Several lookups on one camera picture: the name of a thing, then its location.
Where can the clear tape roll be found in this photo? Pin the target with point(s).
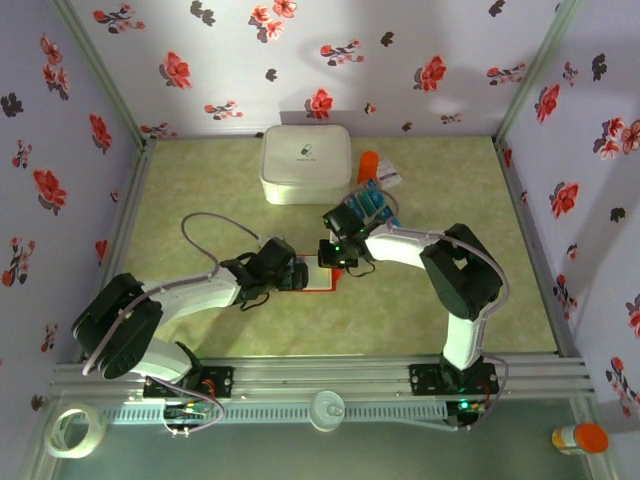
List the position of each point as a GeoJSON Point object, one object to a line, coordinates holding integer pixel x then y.
{"type": "Point", "coordinates": [97, 430]}

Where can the aluminium front frame rail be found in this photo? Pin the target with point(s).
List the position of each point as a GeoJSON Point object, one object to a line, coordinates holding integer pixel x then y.
{"type": "Point", "coordinates": [320, 375]}

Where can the red card holder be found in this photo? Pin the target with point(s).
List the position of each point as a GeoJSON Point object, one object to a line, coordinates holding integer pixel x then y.
{"type": "Point", "coordinates": [320, 280]}

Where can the aluminium side rail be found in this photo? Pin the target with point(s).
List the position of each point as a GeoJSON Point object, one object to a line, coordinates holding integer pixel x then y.
{"type": "Point", "coordinates": [121, 225]}
{"type": "Point", "coordinates": [528, 225]}

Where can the small white medicine box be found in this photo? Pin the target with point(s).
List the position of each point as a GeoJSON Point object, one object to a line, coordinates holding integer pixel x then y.
{"type": "Point", "coordinates": [390, 172]}

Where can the circuit board with green light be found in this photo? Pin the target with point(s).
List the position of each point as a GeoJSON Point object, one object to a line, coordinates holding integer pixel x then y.
{"type": "Point", "coordinates": [465, 407]}

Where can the orange pill bottle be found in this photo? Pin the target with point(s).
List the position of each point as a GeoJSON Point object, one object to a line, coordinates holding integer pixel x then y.
{"type": "Point", "coordinates": [369, 165]}

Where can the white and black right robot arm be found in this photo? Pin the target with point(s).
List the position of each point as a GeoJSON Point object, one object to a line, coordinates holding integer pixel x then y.
{"type": "Point", "coordinates": [400, 247]}

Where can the white pill storage case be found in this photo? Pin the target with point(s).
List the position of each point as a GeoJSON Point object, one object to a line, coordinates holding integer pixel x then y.
{"type": "Point", "coordinates": [305, 160]}

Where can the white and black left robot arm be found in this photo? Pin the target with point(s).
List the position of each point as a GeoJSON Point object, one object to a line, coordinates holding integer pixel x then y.
{"type": "Point", "coordinates": [200, 295]}

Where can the aluminium frame post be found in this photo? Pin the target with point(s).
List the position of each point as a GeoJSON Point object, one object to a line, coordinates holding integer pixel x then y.
{"type": "Point", "coordinates": [533, 75]}
{"type": "Point", "coordinates": [105, 75]}

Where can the white round knob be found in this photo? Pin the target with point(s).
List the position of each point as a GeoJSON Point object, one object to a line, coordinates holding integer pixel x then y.
{"type": "Point", "coordinates": [326, 411]}

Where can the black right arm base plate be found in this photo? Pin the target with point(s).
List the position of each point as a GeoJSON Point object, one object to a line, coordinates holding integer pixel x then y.
{"type": "Point", "coordinates": [425, 380]}

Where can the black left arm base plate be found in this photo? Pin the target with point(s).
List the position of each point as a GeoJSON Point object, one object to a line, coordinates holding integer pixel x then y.
{"type": "Point", "coordinates": [220, 380]}

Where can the orange capped yellow bottle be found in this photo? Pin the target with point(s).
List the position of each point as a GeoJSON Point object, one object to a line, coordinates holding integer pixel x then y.
{"type": "Point", "coordinates": [587, 439]}

